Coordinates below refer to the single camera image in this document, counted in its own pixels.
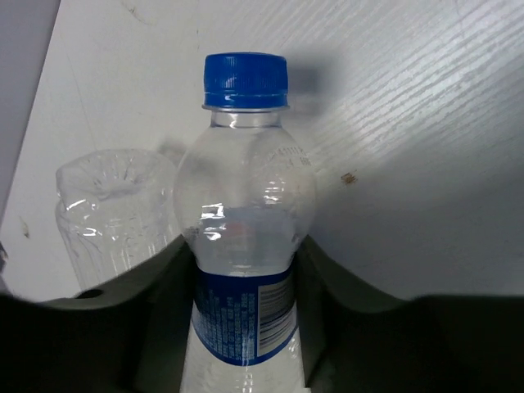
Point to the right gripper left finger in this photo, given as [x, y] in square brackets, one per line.
[126, 335]

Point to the clear crushed bottle no label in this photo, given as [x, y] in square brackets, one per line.
[115, 211]

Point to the clear bottle blue cap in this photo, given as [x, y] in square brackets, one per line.
[244, 200]

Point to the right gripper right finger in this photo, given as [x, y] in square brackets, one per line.
[356, 338]

